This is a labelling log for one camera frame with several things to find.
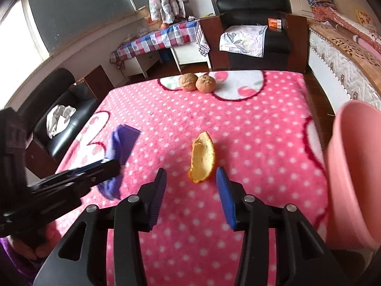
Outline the white floral cloth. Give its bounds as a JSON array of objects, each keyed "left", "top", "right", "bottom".
[{"left": 219, "top": 25, "right": 268, "bottom": 58}]

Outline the yellow printed pillow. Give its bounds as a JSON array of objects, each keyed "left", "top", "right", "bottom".
[{"left": 354, "top": 8, "right": 378, "bottom": 26}]

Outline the brown walnut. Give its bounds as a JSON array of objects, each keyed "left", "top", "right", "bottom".
[
  {"left": 179, "top": 73, "right": 199, "bottom": 92},
  {"left": 196, "top": 75, "right": 216, "bottom": 93}
]

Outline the black and white cloth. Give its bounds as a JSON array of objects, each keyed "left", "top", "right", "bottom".
[{"left": 195, "top": 20, "right": 211, "bottom": 56}]

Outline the pink plastic basin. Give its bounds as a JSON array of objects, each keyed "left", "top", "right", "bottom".
[{"left": 324, "top": 101, "right": 381, "bottom": 250}]

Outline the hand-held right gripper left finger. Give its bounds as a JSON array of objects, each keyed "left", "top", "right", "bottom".
[{"left": 33, "top": 168, "right": 167, "bottom": 286}]

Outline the checkered tablecloth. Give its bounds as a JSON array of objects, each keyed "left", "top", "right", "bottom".
[{"left": 110, "top": 19, "right": 201, "bottom": 66}]

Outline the crumpled white cloth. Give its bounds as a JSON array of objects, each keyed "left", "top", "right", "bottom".
[{"left": 46, "top": 105, "right": 77, "bottom": 139}]

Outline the person's left hand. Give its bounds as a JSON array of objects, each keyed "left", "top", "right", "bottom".
[{"left": 10, "top": 232, "right": 61, "bottom": 260}]

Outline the white table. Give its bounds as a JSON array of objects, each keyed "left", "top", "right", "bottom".
[{"left": 125, "top": 43, "right": 212, "bottom": 79}]

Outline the pink polka dot blanket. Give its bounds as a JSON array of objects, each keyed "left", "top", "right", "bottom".
[{"left": 55, "top": 70, "right": 331, "bottom": 286}]

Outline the pink floral quilt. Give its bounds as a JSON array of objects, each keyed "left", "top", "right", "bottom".
[{"left": 312, "top": 4, "right": 381, "bottom": 48}]

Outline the black leather armchair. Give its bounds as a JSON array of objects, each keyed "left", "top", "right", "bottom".
[
  {"left": 18, "top": 67, "right": 100, "bottom": 163},
  {"left": 216, "top": 0, "right": 292, "bottom": 69}
]

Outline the brown wooden side cabinet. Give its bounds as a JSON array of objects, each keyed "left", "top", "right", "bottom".
[
  {"left": 199, "top": 14, "right": 233, "bottom": 70},
  {"left": 286, "top": 13, "right": 308, "bottom": 74}
]

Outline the blue plastic bin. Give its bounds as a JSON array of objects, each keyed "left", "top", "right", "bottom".
[{"left": 158, "top": 49, "right": 174, "bottom": 64}]

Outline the pink folded blanket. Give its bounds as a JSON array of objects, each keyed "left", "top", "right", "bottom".
[{"left": 361, "top": 34, "right": 381, "bottom": 56}]

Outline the small brown wooden table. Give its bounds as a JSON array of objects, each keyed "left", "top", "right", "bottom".
[{"left": 83, "top": 65, "right": 115, "bottom": 100}]

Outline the brown leopard print blanket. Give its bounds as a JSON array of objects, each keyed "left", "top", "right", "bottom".
[{"left": 308, "top": 21, "right": 381, "bottom": 75}]

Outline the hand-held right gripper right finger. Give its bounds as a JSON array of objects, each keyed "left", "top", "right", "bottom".
[{"left": 216, "top": 167, "right": 347, "bottom": 286}]

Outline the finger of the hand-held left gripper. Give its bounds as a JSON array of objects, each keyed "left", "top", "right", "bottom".
[{"left": 55, "top": 158, "right": 121, "bottom": 195}]

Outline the white bed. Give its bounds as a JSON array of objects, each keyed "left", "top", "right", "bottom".
[{"left": 293, "top": 0, "right": 381, "bottom": 117}]

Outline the person's left forearm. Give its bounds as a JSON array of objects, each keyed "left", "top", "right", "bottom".
[{"left": 0, "top": 237, "right": 33, "bottom": 286}]

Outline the grey window blind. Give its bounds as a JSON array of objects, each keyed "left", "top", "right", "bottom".
[{"left": 25, "top": 0, "right": 140, "bottom": 52}]

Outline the orange peel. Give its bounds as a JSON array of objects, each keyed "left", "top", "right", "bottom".
[{"left": 188, "top": 131, "right": 215, "bottom": 184}]

